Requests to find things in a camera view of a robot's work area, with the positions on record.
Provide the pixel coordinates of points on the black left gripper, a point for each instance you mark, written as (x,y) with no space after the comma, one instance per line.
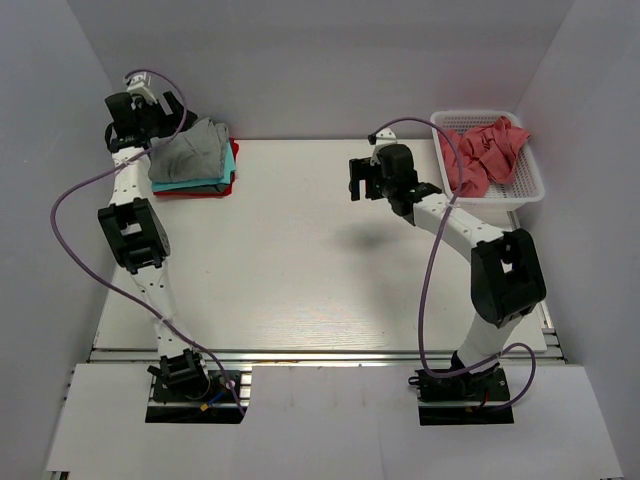
(171,122)

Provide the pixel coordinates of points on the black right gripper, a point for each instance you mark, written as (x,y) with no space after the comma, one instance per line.
(361,170)

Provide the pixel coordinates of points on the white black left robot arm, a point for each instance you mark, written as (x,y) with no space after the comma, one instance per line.
(136,236)

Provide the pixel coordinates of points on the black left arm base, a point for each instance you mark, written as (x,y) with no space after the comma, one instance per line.
(213,404)

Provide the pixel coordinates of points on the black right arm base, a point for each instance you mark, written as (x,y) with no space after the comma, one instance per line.
(467,400)

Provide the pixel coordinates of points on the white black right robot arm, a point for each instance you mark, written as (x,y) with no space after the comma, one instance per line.
(506,279)

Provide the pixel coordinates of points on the folded red t-shirt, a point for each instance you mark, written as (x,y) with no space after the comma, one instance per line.
(200,192)

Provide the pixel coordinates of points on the folded dark grey t-shirt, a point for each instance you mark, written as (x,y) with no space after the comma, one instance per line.
(223,189)

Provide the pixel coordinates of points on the folded teal t-shirt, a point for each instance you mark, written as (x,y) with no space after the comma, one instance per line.
(228,172)

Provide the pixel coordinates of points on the crumpled pink t-shirt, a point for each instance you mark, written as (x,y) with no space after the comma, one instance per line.
(481,156)

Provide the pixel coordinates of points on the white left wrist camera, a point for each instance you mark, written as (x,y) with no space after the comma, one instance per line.
(138,84)

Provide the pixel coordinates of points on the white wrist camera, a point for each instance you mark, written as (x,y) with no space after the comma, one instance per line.
(138,84)
(382,138)

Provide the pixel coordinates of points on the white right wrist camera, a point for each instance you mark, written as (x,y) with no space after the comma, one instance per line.
(382,138)

